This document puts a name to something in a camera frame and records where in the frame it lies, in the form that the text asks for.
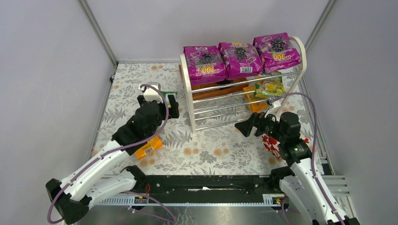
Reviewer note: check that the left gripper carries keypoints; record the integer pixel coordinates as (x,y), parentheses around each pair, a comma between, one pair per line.
(156,104)

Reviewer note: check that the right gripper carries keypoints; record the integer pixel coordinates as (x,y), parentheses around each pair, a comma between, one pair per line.
(257,124)

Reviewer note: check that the green candy bag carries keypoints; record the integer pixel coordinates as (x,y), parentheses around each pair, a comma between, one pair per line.
(166,93)

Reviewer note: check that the purple candy bag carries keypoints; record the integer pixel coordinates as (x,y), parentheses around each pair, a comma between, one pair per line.
(205,64)
(240,59)
(275,52)

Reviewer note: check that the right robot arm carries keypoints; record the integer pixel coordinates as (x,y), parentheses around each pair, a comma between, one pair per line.
(300,180)

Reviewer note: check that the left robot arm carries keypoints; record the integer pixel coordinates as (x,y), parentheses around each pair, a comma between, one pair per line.
(73,196)

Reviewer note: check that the orange bag under shelf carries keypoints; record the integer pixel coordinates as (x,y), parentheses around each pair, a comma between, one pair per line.
(255,104)

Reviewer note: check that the orange mango candy bag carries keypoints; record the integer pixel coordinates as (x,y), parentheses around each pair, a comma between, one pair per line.
(152,145)

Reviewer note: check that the green yellow bag on shelf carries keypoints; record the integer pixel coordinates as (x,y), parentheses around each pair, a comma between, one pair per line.
(269,87)

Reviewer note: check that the white metal shelf rack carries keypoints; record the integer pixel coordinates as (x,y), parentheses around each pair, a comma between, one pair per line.
(218,111)

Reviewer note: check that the red white floral bag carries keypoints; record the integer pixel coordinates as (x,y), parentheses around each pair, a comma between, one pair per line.
(270,144)

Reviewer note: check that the orange wooden divider tray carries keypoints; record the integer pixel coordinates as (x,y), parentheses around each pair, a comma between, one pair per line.
(219,91)

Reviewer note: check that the rolled dark orange sock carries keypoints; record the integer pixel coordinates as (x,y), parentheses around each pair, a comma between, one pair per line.
(224,82)

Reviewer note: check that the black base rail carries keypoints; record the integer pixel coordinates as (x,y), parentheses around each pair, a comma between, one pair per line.
(209,189)

